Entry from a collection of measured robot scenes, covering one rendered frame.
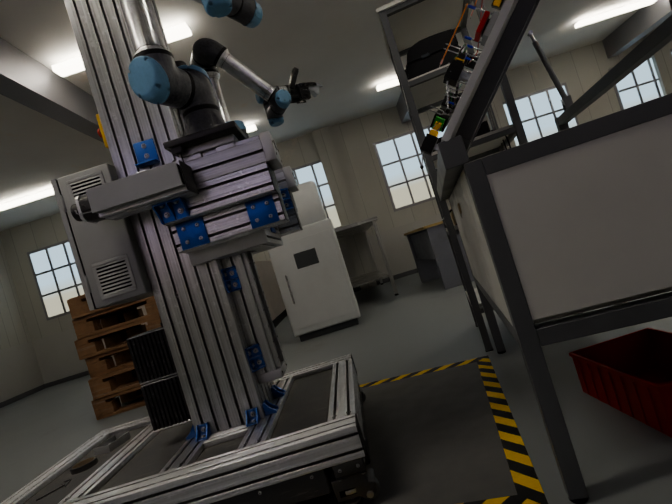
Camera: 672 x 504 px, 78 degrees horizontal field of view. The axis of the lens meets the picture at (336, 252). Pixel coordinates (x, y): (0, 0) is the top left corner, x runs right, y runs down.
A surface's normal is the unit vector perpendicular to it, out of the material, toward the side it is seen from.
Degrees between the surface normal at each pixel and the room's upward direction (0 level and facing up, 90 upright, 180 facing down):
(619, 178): 90
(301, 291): 90
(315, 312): 90
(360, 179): 90
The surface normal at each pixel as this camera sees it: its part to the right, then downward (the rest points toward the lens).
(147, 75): -0.39, 0.25
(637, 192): -0.23, 0.06
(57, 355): -0.02, -0.01
